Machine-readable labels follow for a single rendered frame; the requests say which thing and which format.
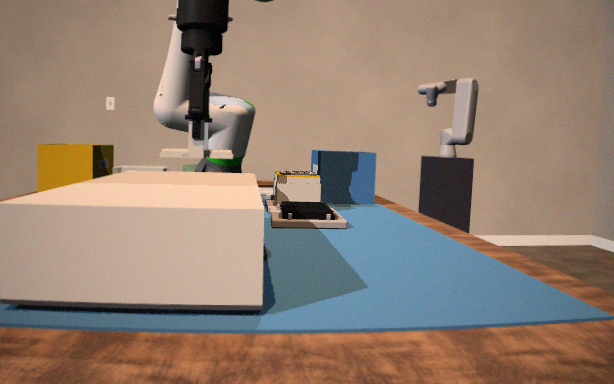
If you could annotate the yellow open-top bin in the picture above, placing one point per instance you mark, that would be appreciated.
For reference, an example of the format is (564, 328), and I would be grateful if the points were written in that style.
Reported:
(60, 164)

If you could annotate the light blue bench mat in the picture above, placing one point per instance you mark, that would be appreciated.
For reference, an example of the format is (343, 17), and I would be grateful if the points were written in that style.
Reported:
(384, 273)

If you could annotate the blue open-top bin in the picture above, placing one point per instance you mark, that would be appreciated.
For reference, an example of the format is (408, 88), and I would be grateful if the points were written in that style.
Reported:
(346, 177)

